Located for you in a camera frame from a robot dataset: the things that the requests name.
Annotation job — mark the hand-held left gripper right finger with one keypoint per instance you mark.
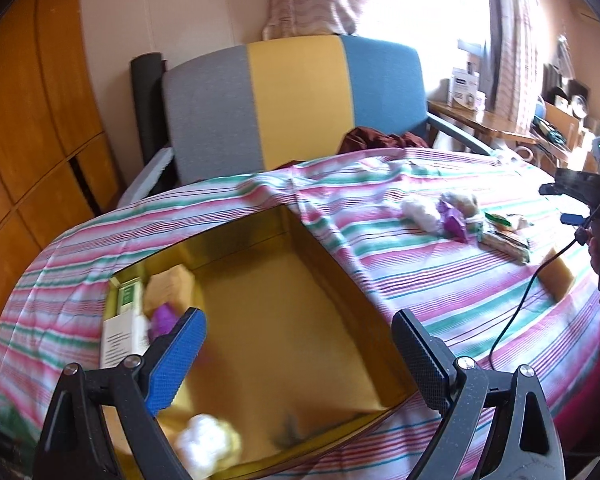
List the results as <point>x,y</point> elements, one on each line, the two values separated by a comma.
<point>422,360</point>

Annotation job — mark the cardboard box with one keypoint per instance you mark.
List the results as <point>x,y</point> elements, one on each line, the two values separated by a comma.
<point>565,122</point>

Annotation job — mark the window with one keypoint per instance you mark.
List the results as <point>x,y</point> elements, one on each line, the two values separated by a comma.
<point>430,0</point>

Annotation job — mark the small pink jar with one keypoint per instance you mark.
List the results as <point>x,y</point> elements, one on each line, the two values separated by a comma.
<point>480,101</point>

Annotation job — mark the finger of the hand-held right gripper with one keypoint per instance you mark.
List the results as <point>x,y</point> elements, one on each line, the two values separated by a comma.
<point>571,219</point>
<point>572,182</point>

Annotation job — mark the gold-lined maroon gift box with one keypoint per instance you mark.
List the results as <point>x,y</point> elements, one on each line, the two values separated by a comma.
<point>290,320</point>

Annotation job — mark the white carton box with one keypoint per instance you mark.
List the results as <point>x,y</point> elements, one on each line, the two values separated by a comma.
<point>122,340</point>

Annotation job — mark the puffed rice bar packet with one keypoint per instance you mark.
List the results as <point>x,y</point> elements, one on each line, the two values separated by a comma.
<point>505,247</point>

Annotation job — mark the small green box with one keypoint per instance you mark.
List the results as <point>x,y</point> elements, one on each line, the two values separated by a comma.
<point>127,297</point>

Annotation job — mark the cream plush pouch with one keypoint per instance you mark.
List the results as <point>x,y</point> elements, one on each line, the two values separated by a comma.
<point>462,201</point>

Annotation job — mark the purple candy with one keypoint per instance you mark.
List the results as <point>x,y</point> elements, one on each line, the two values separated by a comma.
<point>164,320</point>
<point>452,222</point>

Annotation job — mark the dark red garment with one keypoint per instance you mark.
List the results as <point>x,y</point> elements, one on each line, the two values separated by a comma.
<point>370,137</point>

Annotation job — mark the white appliance carton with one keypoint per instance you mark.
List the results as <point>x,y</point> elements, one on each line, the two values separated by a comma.
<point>462,90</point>

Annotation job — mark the green edged snack packet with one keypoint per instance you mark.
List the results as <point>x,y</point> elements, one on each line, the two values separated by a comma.
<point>502,221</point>

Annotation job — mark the blue round object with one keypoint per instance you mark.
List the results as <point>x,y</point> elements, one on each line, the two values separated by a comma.
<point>541,110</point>

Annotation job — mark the wooden wardrobe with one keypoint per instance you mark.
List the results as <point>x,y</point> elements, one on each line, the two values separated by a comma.
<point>30,135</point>

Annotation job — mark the grey yellow blue chair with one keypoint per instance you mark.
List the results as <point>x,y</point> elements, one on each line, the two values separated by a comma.
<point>300,100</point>

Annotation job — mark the white fluffy ball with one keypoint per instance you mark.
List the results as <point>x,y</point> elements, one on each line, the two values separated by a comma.
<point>202,440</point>
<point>422,212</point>

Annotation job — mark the striped pink green tablecloth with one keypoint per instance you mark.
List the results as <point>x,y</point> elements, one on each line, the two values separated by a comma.
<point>355,210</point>

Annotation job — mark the yellow sponge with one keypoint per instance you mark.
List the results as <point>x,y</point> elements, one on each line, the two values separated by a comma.
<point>170,282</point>
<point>560,275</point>

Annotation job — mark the wooden side table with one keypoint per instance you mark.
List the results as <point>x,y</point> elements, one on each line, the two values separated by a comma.
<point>480,122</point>

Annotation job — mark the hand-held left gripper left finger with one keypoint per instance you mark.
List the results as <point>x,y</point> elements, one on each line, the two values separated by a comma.
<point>177,360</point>

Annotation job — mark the pink striped curtain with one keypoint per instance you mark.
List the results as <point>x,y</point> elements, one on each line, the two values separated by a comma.
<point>512,45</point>

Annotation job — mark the black rolled mat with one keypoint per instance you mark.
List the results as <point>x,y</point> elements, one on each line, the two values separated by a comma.
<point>147,110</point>

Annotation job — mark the crimson cloth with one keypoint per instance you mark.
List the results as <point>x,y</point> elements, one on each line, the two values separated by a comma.
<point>595,385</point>

